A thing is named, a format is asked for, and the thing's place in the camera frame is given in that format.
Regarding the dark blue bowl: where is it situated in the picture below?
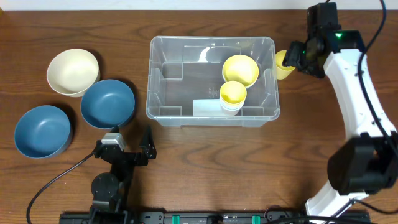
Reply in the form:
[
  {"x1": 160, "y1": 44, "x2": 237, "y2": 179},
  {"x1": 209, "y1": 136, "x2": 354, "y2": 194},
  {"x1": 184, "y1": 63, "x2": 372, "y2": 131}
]
[
  {"x1": 14, "y1": 105, "x2": 73, "y2": 159},
  {"x1": 80, "y1": 79, "x2": 136, "y2": 129}
]

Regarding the yellow cup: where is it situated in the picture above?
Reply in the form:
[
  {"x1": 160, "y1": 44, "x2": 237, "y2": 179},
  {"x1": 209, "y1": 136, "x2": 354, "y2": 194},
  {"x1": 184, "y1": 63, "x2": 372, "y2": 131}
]
[
  {"x1": 275, "y1": 50, "x2": 295, "y2": 80},
  {"x1": 220, "y1": 81, "x2": 247, "y2": 105}
]

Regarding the yellow small bowl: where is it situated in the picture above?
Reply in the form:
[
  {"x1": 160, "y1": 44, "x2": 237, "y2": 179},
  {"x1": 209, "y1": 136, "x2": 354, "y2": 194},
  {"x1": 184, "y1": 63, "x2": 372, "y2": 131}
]
[{"x1": 222, "y1": 55, "x2": 259, "y2": 88}]

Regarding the cream large bowl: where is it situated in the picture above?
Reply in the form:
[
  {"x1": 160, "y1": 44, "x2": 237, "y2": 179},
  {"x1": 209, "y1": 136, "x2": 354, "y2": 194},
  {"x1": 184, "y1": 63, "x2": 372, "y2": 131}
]
[{"x1": 47, "y1": 49, "x2": 100, "y2": 98}]

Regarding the pink cup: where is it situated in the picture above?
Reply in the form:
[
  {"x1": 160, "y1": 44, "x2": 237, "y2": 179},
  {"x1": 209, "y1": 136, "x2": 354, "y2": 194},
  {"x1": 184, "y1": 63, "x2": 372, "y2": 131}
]
[{"x1": 221, "y1": 108, "x2": 241, "y2": 116}]

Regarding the cream white cup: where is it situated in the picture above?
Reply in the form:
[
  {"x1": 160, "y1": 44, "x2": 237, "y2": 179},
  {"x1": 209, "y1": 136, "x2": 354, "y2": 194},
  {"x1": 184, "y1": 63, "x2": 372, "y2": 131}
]
[{"x1": 220, "y1": 98, "x2": 245, "y2": 111}]

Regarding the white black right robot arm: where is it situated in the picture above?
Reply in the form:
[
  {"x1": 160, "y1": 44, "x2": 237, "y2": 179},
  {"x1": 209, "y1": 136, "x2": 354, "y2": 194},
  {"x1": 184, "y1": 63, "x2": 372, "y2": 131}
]
[{"x1": 278, "y1": 1, "x2": 397, "y2": 223}]

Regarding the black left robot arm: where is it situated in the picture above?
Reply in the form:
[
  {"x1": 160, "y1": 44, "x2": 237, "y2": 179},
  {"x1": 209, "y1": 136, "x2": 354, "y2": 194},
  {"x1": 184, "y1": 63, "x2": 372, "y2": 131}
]
[{"x1": 86, "y1": 126, "x2": 157, "y2": 223}]

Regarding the clear plastic storage container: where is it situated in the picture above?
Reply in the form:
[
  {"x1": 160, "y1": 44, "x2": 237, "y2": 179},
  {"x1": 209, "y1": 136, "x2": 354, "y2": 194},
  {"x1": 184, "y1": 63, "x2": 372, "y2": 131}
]
[{"x1": 146, "y1": 36, "x2": 280, "y2": 127}]

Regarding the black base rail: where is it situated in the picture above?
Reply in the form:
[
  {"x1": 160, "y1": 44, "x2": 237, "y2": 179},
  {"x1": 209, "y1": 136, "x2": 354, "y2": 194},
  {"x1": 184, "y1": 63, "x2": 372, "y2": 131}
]
[{"x1": 58, "y1": 210, "x2": 372, "y2": 224}]

